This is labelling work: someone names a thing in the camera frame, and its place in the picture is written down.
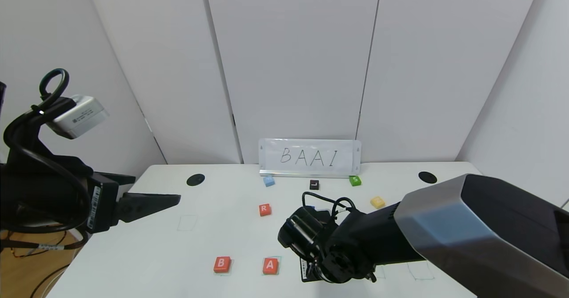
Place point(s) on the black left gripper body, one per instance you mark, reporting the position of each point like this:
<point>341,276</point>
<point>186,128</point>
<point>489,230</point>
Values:
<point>101,204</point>

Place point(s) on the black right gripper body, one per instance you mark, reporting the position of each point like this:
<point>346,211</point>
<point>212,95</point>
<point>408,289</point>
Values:
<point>306,271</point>

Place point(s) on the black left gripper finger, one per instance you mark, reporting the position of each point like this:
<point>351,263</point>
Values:
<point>120,180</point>
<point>146,204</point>

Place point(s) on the orange A letter block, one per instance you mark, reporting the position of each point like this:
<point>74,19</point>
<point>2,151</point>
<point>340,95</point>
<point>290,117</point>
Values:
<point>270,265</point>

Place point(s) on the orange B letter block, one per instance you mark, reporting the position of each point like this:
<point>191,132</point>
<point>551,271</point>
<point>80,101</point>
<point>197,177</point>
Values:
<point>222,264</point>

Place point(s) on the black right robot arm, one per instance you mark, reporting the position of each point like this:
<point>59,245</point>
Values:
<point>466,235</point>

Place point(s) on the white BAAI sign board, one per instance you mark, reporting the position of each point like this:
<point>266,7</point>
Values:
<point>311,155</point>

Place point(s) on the black round table grommet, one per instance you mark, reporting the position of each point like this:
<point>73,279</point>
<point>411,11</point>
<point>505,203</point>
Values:
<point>195,179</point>
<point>427,177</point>

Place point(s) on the orange R letter block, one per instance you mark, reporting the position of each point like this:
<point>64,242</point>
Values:
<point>265,209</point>

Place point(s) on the black L letter block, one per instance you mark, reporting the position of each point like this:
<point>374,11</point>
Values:
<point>314,184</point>

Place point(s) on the light blue letter block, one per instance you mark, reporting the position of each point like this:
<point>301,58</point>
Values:
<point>268,181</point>

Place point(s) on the yellow letter block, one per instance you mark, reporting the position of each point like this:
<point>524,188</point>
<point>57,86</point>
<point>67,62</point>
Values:
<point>378,202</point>

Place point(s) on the green S letter block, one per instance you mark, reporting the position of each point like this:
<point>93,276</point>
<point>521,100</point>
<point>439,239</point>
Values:
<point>355,180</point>

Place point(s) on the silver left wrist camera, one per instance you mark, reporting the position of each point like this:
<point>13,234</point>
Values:
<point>78,116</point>

